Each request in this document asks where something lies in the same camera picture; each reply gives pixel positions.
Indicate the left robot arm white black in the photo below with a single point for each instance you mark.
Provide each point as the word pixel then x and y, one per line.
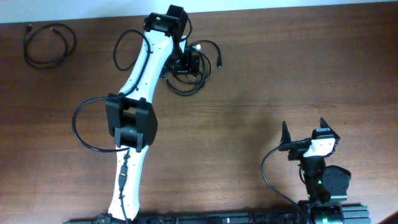
pixel 131 118

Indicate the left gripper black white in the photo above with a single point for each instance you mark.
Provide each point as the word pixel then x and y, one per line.
pixel 189 66

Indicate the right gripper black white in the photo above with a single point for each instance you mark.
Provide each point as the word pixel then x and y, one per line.
pixel 296 153

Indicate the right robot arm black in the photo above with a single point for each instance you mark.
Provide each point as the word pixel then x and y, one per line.
pixel 326 186

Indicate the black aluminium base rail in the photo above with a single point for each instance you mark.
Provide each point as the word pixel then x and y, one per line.
pixel 217 217

